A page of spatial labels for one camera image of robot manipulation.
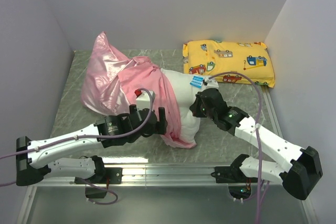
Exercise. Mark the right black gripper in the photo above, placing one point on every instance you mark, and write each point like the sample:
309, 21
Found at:
195, 107

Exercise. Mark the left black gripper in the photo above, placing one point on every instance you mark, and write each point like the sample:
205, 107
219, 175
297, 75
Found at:
160, 126

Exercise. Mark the white pillow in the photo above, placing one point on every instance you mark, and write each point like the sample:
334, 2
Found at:
185, 97

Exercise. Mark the pink pillowcase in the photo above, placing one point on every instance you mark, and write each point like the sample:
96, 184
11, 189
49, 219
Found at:
112, 78

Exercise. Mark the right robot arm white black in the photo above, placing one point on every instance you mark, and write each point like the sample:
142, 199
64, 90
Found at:
296, 168

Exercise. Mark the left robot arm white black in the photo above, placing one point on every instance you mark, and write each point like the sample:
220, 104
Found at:
37, 160

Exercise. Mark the yellow cartoon car pillow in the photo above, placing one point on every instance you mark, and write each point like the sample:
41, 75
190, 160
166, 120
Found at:
211, 57

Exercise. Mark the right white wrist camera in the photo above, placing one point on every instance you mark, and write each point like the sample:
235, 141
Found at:
210, 82

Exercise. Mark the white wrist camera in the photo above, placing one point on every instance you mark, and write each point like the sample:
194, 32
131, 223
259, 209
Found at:
210, 82
143, 99

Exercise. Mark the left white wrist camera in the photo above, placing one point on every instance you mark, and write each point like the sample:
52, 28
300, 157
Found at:
143, 99

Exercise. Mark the aluminium rail frame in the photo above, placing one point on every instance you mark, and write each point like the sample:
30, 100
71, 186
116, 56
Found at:
177, 174

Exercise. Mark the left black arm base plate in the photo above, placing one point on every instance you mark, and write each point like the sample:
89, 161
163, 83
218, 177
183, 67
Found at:
97, 188

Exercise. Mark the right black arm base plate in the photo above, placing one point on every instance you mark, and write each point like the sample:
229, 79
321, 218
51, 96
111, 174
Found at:
239, 185

